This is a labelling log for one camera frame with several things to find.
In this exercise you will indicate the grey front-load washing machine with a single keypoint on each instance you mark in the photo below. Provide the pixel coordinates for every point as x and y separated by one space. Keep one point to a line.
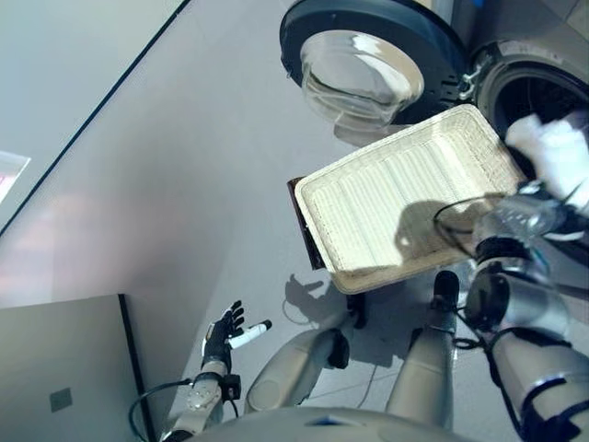
515 27

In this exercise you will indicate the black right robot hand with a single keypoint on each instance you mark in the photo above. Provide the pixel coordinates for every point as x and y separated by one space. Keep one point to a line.
573 221

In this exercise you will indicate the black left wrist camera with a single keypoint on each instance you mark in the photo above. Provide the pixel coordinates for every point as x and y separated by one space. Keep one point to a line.
232 387

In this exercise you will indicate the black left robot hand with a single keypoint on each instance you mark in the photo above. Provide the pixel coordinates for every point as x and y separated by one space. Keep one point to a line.
221 336

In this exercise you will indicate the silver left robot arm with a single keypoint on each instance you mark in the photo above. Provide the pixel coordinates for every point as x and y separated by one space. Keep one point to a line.
198 400

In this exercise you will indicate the round washing machine door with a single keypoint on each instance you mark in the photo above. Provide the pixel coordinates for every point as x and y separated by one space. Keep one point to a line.
368 23

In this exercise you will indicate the cream wicker tray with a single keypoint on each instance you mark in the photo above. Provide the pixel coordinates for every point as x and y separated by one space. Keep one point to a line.
391 198

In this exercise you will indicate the silver left robot leg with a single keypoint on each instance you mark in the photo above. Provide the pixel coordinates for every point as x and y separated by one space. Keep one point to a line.
294 368

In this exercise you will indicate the grey cabinet with black edge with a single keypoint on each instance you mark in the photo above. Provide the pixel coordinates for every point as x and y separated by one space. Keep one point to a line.
55 350

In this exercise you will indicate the grey wall socket plate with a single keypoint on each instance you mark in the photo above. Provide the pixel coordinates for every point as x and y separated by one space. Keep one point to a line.
61 399

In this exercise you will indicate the dark brown stool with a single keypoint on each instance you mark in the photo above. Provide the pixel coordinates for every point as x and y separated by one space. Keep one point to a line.
307 244

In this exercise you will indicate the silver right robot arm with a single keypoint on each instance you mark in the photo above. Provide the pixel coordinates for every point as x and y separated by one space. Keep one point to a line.
529 299

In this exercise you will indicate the bright framed window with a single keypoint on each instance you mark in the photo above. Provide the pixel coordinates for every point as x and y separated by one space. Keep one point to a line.
11 175

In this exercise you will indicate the grey robot torso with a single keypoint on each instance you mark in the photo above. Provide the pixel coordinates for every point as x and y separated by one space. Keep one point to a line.
322 428

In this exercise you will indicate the white cloth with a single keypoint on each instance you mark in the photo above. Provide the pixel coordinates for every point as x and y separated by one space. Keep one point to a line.
557 147

